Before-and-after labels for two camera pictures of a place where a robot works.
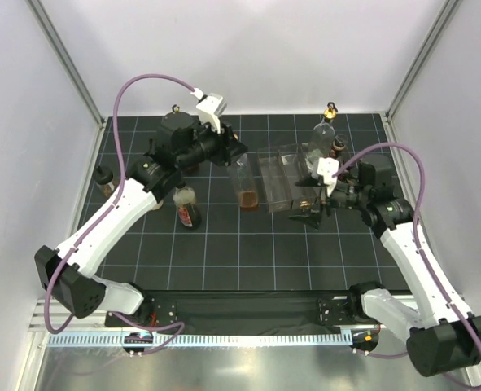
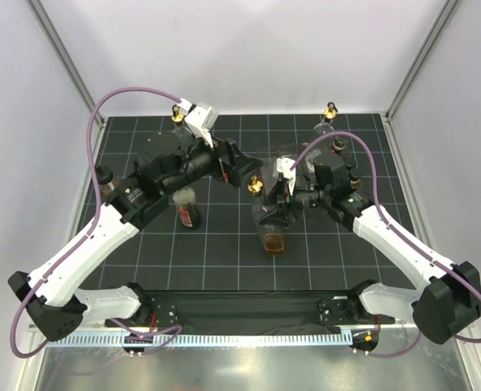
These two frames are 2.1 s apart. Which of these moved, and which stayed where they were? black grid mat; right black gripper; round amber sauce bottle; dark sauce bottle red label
Moved: right black gripper
Stayed: black grid mat; round amber sauce bottle; dark sauce bottle red label
